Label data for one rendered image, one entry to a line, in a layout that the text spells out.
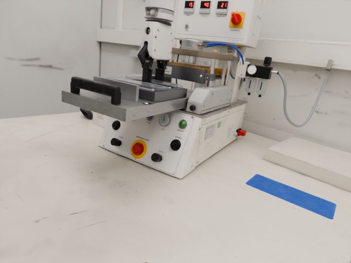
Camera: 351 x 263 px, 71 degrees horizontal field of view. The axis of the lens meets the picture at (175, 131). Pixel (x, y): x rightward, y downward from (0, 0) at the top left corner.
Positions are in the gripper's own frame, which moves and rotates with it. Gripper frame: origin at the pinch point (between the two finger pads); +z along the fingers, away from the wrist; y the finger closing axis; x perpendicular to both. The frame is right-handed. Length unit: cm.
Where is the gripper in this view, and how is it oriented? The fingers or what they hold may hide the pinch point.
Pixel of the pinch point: (153, 76)
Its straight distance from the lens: 78.0
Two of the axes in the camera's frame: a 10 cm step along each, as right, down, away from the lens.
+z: -1.2, 9.5, 3.0
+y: 5.2, -2.0, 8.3
